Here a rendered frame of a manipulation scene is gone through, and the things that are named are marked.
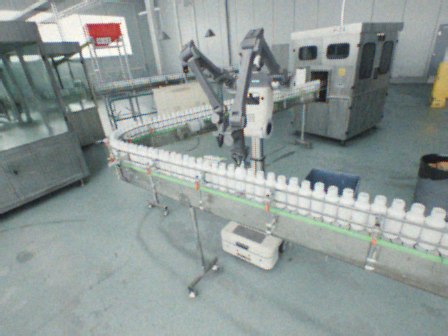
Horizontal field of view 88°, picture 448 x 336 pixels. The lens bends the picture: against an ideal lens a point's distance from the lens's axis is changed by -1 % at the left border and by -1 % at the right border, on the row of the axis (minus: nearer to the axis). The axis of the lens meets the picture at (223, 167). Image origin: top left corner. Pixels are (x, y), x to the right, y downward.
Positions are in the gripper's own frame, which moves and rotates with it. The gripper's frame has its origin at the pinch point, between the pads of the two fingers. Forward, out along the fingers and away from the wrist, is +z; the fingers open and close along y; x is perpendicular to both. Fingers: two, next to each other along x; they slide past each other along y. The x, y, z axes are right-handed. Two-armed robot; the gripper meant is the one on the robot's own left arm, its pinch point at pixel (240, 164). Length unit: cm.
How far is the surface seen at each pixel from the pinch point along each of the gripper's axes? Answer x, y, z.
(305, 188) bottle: -36.1, -2.6, 4.2
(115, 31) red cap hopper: 595, 340, -137
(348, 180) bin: -47, 59, 29
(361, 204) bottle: -59, -3, 6
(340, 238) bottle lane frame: -54, -6, 24
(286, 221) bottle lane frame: -28.9, -6.1, 23.6
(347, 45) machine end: 17, 364, -48
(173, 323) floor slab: 40, -43, 118
